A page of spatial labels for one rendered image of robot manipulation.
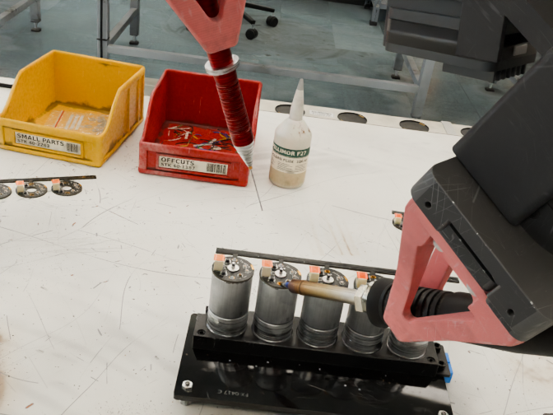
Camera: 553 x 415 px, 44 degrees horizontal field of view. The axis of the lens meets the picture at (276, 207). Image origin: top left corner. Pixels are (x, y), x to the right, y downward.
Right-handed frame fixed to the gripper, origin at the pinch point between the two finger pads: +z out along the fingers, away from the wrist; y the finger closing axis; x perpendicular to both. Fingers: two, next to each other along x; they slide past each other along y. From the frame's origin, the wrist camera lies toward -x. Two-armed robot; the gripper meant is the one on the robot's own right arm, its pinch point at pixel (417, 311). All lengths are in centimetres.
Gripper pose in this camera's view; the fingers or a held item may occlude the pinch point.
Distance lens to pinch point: 33.3
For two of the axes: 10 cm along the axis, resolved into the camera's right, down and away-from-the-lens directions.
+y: -7.2, 2.6, -6.4
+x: 5.4, 7.9, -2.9
